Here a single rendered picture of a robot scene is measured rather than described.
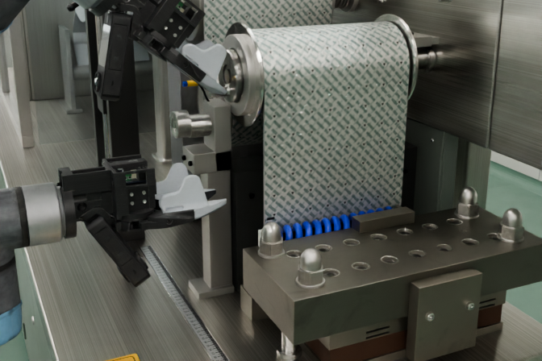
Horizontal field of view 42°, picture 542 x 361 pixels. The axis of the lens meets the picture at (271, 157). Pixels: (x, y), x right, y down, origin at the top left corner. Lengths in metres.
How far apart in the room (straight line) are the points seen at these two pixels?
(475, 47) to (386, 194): 0.26
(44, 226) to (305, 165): 0.37
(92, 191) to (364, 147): 0.41
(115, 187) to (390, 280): 0.36
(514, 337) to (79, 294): 0.66
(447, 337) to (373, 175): 0.27
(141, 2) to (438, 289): 0.53
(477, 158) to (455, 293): 0.48
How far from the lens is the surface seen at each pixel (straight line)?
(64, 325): 1.10
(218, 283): 1.13
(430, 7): 1.16
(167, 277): 1.19
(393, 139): 1.09
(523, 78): 1.01
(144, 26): 0.93
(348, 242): 1.01
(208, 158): 1.04
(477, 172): 1.40
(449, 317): 0.97
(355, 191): 1.08
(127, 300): 1.14
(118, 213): 0.90
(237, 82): 0.97
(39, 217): 0.89
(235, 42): 0.99
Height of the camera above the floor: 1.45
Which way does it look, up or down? 18 degrees down
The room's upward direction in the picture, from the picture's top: straight up
